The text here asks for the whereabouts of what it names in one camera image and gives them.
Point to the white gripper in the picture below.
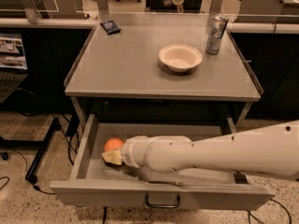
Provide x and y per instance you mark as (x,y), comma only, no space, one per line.
(130,153)

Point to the orange fruit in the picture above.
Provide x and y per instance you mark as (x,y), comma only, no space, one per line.
(113,143)

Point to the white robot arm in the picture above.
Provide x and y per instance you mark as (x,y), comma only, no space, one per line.
(269,151)

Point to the grey open top drawer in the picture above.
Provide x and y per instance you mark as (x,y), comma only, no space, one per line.
(92,182)

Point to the grey metal counter cabinet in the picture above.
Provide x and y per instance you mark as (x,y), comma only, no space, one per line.
(126,65)

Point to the white bowl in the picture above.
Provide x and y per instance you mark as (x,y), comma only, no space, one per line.
(180,58)

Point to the dark blue snack packet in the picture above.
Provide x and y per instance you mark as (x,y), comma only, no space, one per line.
(110,27)

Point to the laptop computer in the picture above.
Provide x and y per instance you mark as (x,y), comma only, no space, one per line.
(13,65)

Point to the silver drink can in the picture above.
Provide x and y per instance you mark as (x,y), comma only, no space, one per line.
(216,32)

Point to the metal drawer handle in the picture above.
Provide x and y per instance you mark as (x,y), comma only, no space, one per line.
(162,204)

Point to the black stand frame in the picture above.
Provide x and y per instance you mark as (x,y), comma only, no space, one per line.
(40,146)

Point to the white horizontal rail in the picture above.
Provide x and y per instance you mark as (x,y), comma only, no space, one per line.
(48,23)

